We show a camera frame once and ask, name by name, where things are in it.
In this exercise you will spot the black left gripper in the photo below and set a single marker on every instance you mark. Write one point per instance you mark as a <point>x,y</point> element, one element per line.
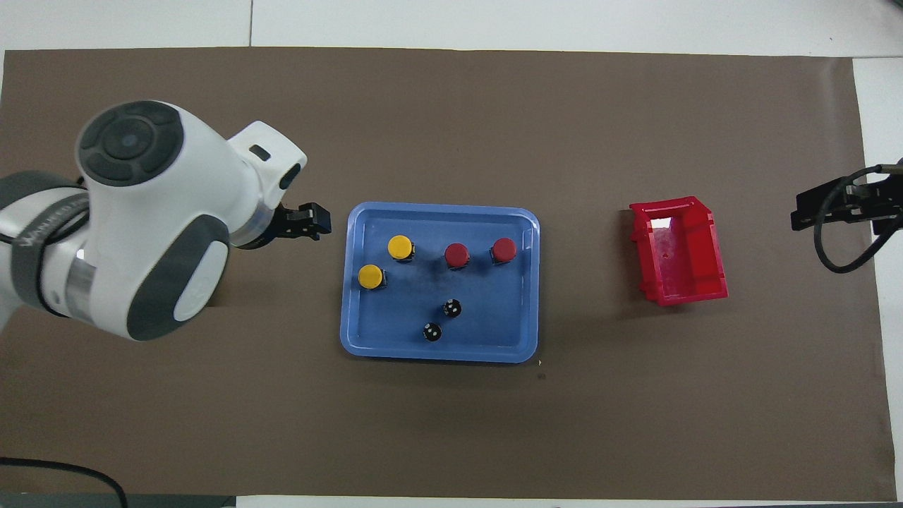
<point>289,224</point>

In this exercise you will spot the red plastic bin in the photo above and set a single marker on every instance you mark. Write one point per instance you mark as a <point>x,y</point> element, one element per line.
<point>681,268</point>

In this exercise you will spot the blue plastic tray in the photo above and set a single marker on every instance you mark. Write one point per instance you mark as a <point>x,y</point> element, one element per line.
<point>494,317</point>

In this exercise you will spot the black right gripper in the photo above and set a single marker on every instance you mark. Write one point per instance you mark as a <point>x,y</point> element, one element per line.
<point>882,201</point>

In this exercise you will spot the yellow push button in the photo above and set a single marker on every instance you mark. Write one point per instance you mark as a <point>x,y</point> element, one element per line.
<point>370,276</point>
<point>400,247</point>

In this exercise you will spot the black cylinder part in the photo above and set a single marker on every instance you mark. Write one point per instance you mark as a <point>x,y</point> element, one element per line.
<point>452,308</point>
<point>432,331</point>

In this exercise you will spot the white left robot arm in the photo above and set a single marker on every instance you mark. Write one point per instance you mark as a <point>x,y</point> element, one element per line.
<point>155,204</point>

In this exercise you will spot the brown paper table mat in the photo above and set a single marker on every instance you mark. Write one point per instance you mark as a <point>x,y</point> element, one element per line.
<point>451,423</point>

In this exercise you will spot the red push button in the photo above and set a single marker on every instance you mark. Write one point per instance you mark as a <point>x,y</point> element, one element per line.
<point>504,250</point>
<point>457,255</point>

